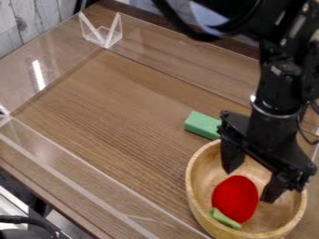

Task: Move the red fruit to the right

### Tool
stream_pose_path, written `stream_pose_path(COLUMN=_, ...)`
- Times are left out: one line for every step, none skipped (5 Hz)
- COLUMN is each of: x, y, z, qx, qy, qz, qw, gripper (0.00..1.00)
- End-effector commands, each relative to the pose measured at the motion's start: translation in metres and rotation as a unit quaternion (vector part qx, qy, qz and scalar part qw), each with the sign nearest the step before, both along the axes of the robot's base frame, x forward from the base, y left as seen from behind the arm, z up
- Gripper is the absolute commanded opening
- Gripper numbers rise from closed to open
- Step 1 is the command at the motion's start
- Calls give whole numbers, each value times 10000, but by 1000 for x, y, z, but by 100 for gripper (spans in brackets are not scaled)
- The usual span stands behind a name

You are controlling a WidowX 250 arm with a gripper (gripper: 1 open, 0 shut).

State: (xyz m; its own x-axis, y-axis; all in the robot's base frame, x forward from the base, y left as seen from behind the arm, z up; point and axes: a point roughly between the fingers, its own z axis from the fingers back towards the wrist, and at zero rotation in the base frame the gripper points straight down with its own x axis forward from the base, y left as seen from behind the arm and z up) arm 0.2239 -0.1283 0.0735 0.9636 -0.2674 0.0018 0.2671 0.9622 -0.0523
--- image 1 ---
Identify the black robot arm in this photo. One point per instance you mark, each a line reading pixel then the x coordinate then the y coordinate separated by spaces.
pixel 285 26

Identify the wooden bowl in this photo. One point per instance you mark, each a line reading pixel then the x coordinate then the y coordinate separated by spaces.
pixel 274 220

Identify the green foam block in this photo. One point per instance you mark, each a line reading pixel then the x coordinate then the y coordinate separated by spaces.
pixel 202 125

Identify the black metal table bracket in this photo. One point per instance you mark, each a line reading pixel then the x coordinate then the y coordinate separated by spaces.
pixel 42 226

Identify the clear acrylic enclosure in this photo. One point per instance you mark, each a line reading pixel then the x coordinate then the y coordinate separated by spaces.
pixel 95 96

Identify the red plush strawberry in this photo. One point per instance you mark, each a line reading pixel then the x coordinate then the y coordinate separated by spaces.
pixel 234 201

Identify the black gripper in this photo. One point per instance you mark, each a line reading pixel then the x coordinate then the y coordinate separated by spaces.
pixel 266 136

